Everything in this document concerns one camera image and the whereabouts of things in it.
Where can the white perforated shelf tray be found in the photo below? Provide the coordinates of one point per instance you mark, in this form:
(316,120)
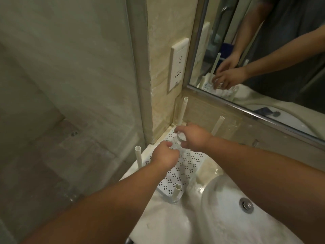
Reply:
(182,172)

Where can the person's right hand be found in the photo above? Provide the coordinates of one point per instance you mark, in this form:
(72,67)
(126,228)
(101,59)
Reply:
(196,137)

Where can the round floor drain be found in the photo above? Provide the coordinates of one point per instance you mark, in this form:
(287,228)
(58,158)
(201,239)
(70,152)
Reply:
(74,133)

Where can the white plastic shelf post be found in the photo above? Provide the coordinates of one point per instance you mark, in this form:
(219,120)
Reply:
(182,111)
(217,126)
(138,158)
(177,192)

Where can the grey shower door frame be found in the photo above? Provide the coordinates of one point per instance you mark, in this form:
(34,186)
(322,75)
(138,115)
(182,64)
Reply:
(142,73)

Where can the person's right fingers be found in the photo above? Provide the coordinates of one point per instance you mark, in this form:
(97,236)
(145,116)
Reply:
(183,128)

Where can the person's right forearm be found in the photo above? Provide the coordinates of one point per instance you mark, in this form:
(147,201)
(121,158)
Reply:
(266,182)

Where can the glass shower door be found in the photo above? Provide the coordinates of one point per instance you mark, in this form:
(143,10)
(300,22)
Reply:
(63,99)

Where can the person's left fingers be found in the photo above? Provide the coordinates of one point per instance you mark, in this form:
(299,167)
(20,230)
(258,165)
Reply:
(170,149)

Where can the wall mirror with metal frame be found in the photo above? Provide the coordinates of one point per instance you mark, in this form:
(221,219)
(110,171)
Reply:
(266,48)

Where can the white wall socket panel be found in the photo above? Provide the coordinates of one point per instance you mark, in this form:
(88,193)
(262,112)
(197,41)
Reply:
(178,64)

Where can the clear glass cup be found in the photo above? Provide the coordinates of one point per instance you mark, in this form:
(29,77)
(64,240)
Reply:
(180,139)

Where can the person's left forearm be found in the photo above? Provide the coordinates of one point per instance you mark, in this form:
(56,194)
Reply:
(106,210)

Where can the white sink basin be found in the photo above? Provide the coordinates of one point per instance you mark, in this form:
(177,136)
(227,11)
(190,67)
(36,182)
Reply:
(228,221)

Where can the person's left hand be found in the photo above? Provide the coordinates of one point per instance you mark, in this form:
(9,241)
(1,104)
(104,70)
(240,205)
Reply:
(163,157)

